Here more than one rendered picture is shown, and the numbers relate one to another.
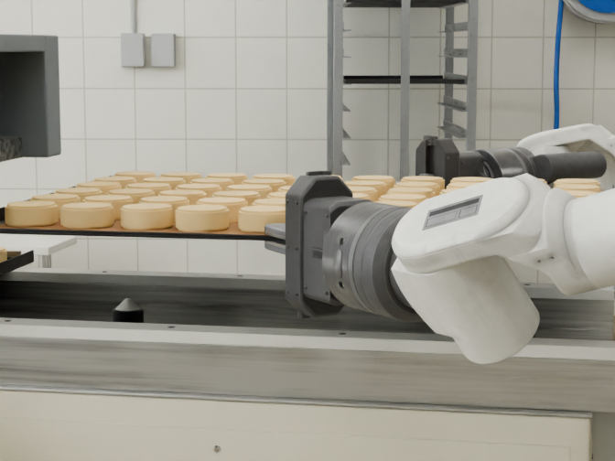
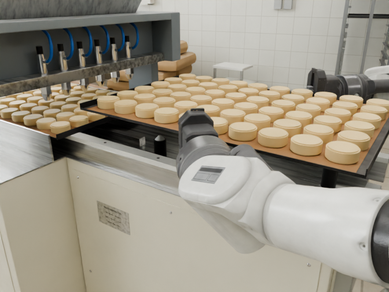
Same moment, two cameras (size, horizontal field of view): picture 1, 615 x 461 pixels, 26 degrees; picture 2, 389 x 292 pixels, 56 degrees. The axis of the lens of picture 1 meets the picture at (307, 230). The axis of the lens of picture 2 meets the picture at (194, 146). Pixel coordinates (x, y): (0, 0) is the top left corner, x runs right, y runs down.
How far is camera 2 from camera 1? 0.65 m
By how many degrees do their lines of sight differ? 27
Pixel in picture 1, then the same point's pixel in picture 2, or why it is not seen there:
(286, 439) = (196, 216)
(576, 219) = (271, 207)
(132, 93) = (276, 18)
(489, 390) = not seen: hidden behind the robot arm
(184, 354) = (160, 171)
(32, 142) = (167, 55)
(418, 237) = (187, 185)
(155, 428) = (149, 198)
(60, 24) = not seen: outside the picture
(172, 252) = (283, 72)
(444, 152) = (318, 77)
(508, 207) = (228, 187)
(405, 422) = not seen: hidden behind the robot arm
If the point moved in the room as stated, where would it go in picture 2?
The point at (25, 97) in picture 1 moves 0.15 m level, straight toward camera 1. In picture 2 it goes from (165, 37) to (151, 42)
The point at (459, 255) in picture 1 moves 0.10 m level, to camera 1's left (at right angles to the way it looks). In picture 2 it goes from (202, 206) to (123, 188)
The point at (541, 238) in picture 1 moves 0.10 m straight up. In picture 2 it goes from (244, 215) to (250, 115)
